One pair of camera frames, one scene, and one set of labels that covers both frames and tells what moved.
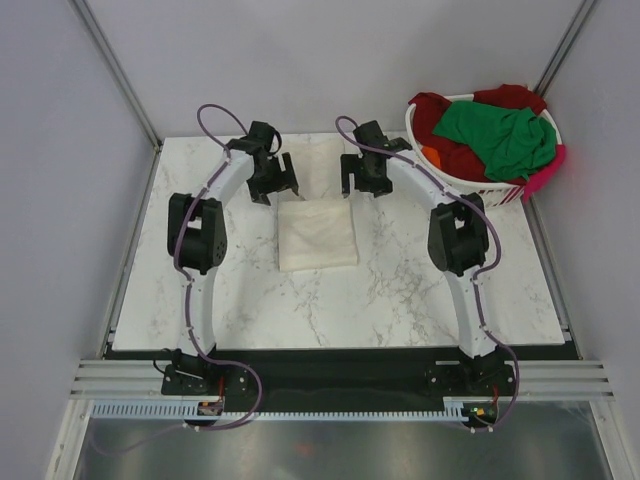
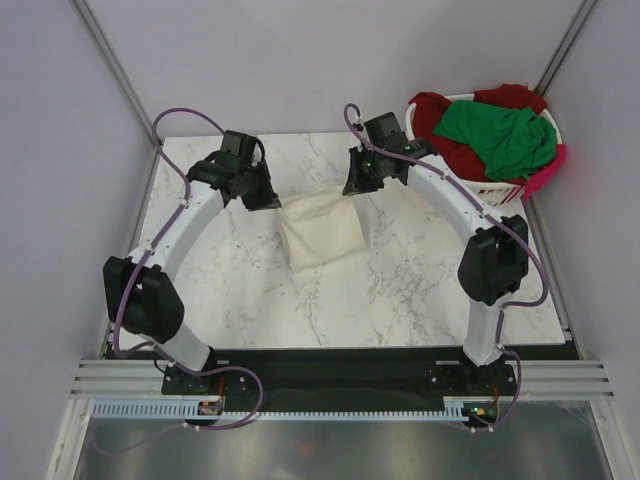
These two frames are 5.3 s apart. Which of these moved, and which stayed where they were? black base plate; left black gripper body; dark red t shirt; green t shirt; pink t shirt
Moved: left black gripper body
Stayed: dark red t shirt; pink t shirt; green t shirt; black base plate
